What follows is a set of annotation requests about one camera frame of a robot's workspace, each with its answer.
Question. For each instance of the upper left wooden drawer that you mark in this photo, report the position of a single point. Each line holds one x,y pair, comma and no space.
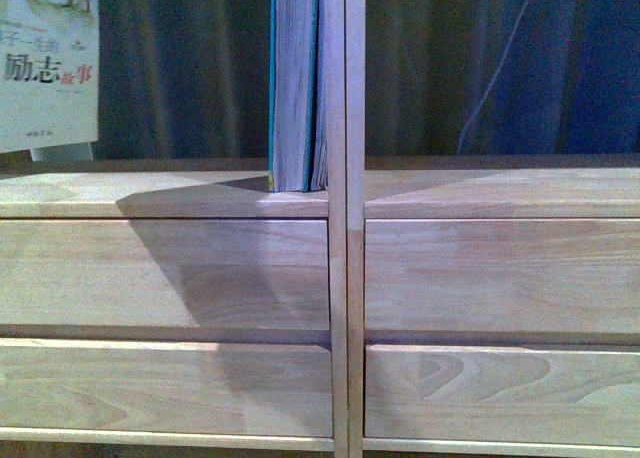
165,273

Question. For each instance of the lower left wooden drawer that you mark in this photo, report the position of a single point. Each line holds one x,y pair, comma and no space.
194,388

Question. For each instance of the teal cover thick book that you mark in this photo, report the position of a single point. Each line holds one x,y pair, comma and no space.
292,89

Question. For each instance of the upper right wooden drawer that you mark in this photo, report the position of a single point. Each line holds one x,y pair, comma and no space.
503,275

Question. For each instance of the wooden shelf cabinet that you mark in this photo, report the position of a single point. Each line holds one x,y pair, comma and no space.
217,190
465,189

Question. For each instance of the right wooden shelf cabinet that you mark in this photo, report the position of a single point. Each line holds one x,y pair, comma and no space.
465,189

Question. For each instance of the grey curtain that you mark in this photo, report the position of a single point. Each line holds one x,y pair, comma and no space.
189,78

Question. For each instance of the wooden drawer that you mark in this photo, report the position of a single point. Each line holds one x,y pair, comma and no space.
503,275
165,273
547,396
194,388

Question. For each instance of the white Chinese story book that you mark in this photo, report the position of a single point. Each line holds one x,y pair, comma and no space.
49,73

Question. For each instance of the left wooden shelf cabinet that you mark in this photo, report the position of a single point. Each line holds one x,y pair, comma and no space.
217,190

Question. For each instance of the thin book beside divider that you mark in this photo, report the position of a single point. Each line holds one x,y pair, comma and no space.
319,177

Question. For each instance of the lower right wooden drawer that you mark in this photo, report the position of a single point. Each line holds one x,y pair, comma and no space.
547,396

